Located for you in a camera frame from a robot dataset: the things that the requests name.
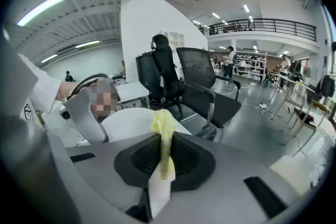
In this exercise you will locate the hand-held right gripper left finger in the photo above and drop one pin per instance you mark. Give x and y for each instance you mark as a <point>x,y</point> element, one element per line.
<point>99,165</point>

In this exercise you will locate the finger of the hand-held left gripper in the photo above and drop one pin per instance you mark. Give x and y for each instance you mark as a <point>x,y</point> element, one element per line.
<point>84,112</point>

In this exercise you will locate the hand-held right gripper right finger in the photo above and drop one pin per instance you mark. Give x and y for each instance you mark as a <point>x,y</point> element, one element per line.
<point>231,170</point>

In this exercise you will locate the yellow cleaning cloth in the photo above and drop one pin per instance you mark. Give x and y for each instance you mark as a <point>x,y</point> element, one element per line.
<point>164,123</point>

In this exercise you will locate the person's left forearm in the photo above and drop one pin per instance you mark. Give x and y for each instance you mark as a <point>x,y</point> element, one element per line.
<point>65,90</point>

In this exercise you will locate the person's head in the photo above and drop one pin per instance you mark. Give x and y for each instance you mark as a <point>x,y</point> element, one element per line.
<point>105,99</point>

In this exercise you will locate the person's white rabbit-print shirt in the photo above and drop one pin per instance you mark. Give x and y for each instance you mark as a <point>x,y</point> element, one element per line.
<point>39,86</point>

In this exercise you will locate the white power strip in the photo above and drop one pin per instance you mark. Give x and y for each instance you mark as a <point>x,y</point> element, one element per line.
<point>263,105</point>

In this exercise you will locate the black screen panel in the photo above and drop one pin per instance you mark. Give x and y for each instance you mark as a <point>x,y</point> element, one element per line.
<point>145,73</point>

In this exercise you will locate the wooden chair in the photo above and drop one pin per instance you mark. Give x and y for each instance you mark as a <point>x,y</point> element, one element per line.
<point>304,118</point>

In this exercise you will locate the black high-back office chair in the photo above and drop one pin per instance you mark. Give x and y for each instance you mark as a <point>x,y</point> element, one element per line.
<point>164,60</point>

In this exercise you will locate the black mesh chrome-leg chair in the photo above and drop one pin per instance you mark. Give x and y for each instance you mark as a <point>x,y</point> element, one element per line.
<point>197,70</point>

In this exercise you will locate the white wooden table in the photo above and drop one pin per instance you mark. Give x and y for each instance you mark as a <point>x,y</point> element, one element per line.
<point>291,84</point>

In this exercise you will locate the white storage shelving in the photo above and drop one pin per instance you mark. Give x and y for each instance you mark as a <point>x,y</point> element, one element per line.
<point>252,65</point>

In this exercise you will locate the tube ceiling light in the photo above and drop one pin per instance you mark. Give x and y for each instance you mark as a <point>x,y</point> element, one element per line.
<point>42,9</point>

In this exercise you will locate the dark hanging garment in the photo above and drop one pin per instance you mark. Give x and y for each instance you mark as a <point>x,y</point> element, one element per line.
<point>328,86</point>

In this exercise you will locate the black balcony railing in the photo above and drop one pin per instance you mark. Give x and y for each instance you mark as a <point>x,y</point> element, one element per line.
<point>262,30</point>

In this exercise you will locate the black head-mount band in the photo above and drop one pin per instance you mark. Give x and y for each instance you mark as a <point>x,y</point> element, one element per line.
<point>78,84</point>

